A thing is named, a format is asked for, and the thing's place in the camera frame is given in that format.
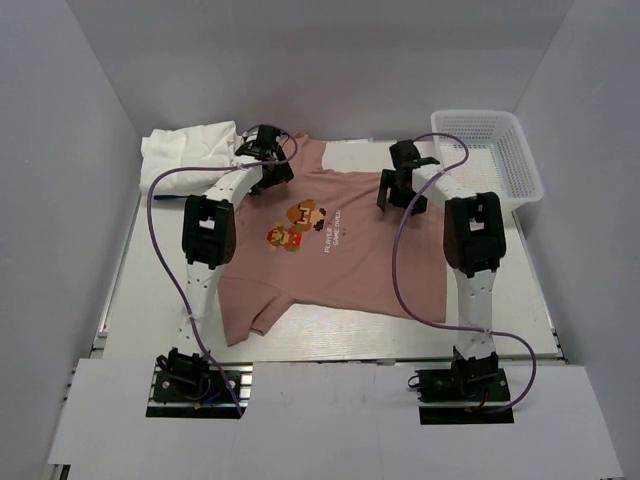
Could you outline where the pink printed t-shirt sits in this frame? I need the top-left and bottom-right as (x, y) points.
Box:
(218, 135), (447, 345)

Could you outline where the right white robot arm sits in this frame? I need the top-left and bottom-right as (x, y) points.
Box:
(377, 133), (506, 361)

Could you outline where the blue folded t-shirt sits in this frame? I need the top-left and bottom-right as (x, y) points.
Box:
(153, 194), (188, 201)

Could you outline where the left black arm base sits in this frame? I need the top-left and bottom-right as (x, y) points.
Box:
(146, 348), (251, 420)

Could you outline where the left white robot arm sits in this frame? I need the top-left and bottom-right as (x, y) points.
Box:
(176, 124), (298, 359)

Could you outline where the white plastic mesh basket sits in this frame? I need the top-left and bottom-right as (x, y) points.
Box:
(430, 110), (544, 211)

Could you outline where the white t-shirt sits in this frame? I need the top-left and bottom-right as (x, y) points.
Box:
(139, 121), (241, 196)

